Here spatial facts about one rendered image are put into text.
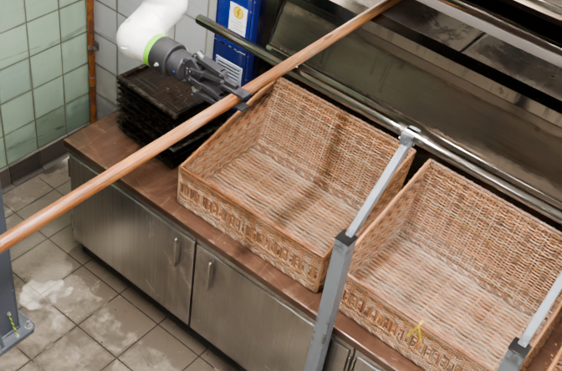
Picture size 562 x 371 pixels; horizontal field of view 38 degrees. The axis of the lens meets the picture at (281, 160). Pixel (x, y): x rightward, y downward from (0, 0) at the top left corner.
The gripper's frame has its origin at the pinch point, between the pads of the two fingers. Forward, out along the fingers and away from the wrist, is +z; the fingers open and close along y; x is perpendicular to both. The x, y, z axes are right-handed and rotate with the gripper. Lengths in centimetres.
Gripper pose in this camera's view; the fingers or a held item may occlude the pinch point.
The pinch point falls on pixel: (236, 96)
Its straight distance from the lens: 200.8
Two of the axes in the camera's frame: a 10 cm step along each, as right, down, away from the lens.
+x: -6.2, 4.5, -6.5
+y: -1.2, 7.6, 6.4
